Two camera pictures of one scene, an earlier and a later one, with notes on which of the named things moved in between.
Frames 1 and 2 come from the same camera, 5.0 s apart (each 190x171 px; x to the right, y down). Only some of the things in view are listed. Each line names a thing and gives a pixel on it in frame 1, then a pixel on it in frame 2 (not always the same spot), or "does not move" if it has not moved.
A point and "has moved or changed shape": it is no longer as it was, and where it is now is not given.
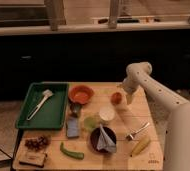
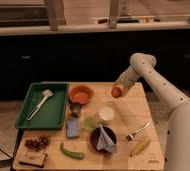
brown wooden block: (32, 158) does not move
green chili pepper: (79, 155) does not move
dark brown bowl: (95, 136) does not move
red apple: (116, 98) has moved or changed shape
